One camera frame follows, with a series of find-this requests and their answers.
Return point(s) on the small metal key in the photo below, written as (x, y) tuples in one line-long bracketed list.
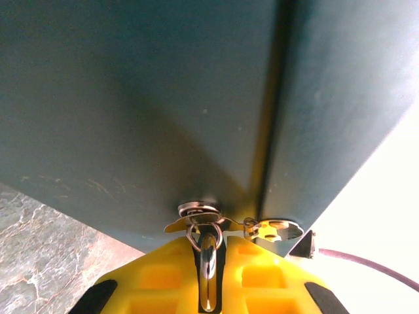
[(208, 261)]

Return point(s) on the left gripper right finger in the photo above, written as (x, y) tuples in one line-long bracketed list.
[(268, 281)]

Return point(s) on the starry night print box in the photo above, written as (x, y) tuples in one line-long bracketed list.
[(131, 98)]

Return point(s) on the silver box lock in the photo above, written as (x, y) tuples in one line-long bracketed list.
[(196, 208)]

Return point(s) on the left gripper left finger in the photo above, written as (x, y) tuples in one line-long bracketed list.
[(154, 281)]

